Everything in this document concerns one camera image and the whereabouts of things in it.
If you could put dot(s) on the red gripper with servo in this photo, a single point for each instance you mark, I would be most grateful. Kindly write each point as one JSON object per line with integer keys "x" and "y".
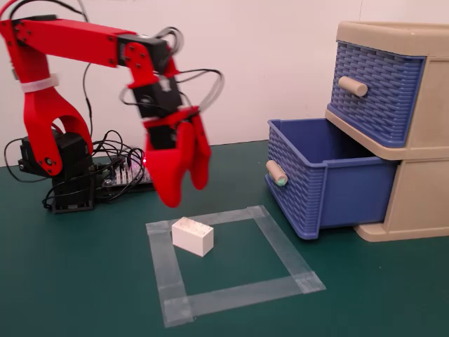
{"x": 161, "y": 135}

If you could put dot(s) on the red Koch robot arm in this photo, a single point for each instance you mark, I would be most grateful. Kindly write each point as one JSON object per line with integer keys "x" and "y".
{"x": 70, "y": 38}

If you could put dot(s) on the white toy brick cube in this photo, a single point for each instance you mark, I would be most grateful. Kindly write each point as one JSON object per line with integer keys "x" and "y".
{"x": 193, "y": 238}

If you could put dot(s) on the beige plastic drawer cabinet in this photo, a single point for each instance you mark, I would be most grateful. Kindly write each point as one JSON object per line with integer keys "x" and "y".
{"x": 421, "y": 196}

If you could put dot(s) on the translucent tape strip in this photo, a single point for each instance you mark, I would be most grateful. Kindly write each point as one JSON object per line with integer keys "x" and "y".
{"x": 168, "y": 267}
{"x": 284, "y": 249}
{"x": 217, "y": 218}
{"x": 238, "y": 295}

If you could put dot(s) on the controller circuit board with LEDs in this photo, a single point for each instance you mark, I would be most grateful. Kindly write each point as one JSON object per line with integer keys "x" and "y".
{"x": 119, "y": 179}

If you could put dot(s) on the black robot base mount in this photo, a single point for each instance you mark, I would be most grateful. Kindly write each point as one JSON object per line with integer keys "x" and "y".
{"x": 72, "y": 189}

